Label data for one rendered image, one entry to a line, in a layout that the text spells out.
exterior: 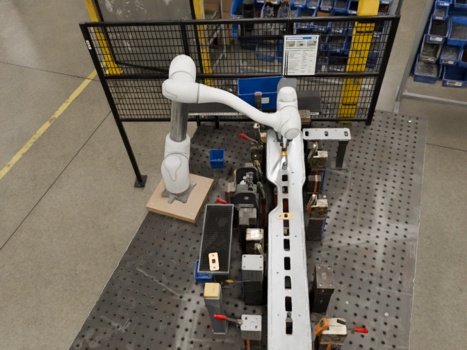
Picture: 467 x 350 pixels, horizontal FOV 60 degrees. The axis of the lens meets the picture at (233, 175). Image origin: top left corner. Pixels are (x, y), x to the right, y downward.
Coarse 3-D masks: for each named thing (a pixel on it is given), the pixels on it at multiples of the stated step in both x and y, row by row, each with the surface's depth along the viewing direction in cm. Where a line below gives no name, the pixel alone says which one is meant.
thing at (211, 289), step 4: (208, 284) 175; (212, 284) 174; (216, 284) 174; (208, 288) 173; (212, 288) 173; (216, 288) 173; (204, 292) 172; (208, 292) 172; (212, 292) 172; (216, 292) 172; (204, 296) 171; (208, 296) 171; (212, 296) 171; (216, 296) 171
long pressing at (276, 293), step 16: (272, 144) 248; (272, 160) 239; (288, 160) 239; (272, 176) 231; (288, 176) 231; (304, 176) 231; (288, 192) 224; (288, 208) 217; (272, 224) 211; (272, 240) 205; (304, 240) 204; (272, 256) 199; (288, 256) 199; (304, 256) 198; (272, 272) 194; (288, 272) 193; (304, 272) 193; (272, 288) 188; (304, 288) 188; (272, 304) 184; (304, 304) 183; (272, 320) 179; (304, 320) 178; (272, 336) 175; (288, 336) 174; (304, 336) 174
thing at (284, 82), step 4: (280, 80) 236; (284, 80) 235; (288, 80) 235; (292, 80) 235; (296, 80) 235; (280, 84) 238; (284, 84) 238; (288, 84) 238; (292, 84) 237; (296, 84) 237; (280, 88) 240; (296, 88) 240
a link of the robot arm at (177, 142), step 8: (184, 56) 216; (176, 64) 210; (184, 64) 210; (192, 64) 215; (192, 72) 211; (176, 104) 228; (184, 104) 228; (176, 112) 232; (184, 112) 233; (176, 120) 237; (184, 120) 238; (176, 128) 242; (184, 128) 244; (168, 136) 253; (176, 136) 246; (184, 136) 249; (168, 144) 252; (176, 144) 250; (184, 144) 252; (168, 152) 254; (176, 152) 252; (184, 152) 254
